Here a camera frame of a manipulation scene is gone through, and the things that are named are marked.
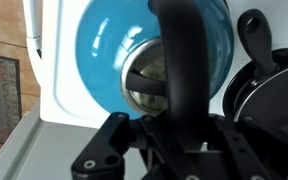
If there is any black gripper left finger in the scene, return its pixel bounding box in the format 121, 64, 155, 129
71, 112, 130, 180

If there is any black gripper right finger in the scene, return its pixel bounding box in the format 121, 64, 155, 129
210, 115, 288, 180

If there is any blue kettle with black handle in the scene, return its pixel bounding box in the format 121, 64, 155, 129
76, 0, 234, 152

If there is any black frying pan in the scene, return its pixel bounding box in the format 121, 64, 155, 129
222, 9, 288, 134

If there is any patterned floor rug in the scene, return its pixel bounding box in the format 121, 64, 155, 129
0, 56, 22, 143

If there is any white oven door handle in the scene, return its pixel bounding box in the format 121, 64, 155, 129
22, 0, 42, 58

